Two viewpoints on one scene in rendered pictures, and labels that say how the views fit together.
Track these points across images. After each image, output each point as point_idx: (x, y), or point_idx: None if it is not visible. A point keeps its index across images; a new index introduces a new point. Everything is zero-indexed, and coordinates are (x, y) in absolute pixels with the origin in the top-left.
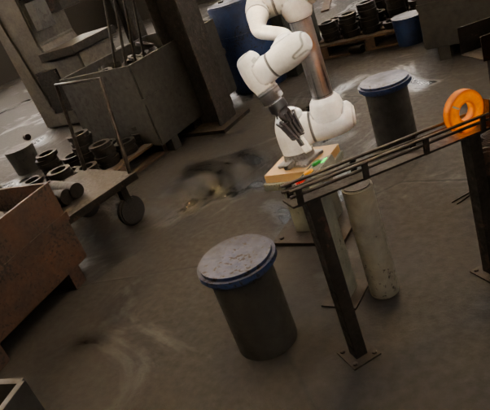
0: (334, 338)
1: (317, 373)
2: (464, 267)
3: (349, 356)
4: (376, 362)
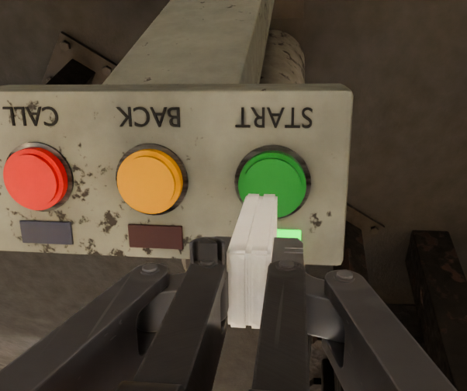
0: (98, 5)
1: (0, 13)
2: (359, 189)
3: (63, 62)
4: None
